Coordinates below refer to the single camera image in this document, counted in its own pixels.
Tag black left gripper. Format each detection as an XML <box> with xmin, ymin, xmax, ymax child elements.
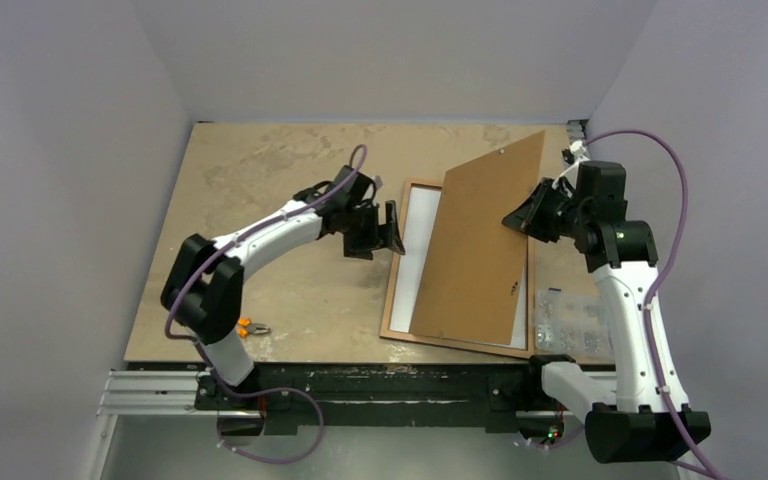
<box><xmin>341</xmin><ymin>202</ymin><xmax>403</xmax><ymax>261</ymax></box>

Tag colourful printed photo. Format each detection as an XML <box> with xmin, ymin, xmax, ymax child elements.
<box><xmin>389</xmin><ymin>186</ymin><xmax>528</xmax><ymax>351</ymax></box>

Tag brown backing board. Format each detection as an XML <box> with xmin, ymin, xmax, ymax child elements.
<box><xmin>410</xmin><ymin>132</ymin><xmax>545</xmax><ymax>345</ymax></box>

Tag blue wooden picture frame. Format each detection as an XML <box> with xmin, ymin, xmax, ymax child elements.
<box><xmin>379</xmin><ymin>177</ymin><xmax>536</xmax><ymax>360</ymax></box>

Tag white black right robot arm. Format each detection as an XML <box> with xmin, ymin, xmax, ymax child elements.
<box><xmin>502</xmin><ymin>161</ymin><xmax>711</xmax><ymax>464</ymax></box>

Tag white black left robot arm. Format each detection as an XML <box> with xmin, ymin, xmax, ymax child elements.
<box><xmin>160</xmin><ymin>165</ymin><xmax>405</xmax><ymax>409</ymax></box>

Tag clear plastic parts box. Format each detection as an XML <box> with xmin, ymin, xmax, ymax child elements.
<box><xmin>535</xmin><ymin>289</ymin><xmax>614</xmax><ymax>361</ymax></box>

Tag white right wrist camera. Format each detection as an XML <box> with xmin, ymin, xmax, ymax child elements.
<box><xmin>558</xmin><ymin>140</ymin><xmax>591</xmax><ymax>179</ymax></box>

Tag aluminium side rail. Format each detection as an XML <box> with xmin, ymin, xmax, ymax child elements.
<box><xmin>566</xmin><ymin>119</ymin><xmax>589</xmax><ymax>142</ymax></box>

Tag orange handled pliers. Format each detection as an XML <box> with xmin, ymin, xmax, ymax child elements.
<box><xmin>237</xmin><ymin>318</ymin><xmax>271</xmax><ymax>338</ymax></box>

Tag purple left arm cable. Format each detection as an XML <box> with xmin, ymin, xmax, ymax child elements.
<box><xmin>163</xmin><ymin>144</ymin><xmax>369</xmax><ymax>392</ymax></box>

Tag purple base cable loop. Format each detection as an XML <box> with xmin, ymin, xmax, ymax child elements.
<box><xmin>216</xmin><ymin>387</ymin><xmax>326</xmax><ymax>465</ymax></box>

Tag aluminium front rail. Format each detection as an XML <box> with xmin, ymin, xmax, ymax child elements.
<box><xmin>100</xmin><ymin>364</ymin><xmax>555</xmax><ymax>425</ymax></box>

